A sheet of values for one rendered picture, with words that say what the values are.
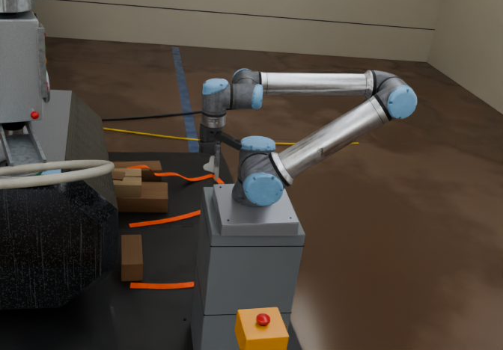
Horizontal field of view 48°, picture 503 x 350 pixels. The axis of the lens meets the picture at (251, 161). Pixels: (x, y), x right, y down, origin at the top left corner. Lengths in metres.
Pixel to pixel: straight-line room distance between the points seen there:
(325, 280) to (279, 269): 1.15
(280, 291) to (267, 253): 0.22
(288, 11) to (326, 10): 0.55
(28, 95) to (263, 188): 1.01
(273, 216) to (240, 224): 0.15
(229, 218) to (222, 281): 0.30
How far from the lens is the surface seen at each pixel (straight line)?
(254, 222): 2.33
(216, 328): 2.66
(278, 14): 8.21
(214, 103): 2.05
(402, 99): 2.17
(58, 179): 1.73
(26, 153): 2.34
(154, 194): 4.02
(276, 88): 2.20
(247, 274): 2.49
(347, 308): 3.46
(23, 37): 2.39
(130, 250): 3.45
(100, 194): 2.88
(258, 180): 2.16
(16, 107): 2.47
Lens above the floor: 2.15
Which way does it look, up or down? 26 degrees down
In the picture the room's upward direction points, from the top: 7 degrees clockwise
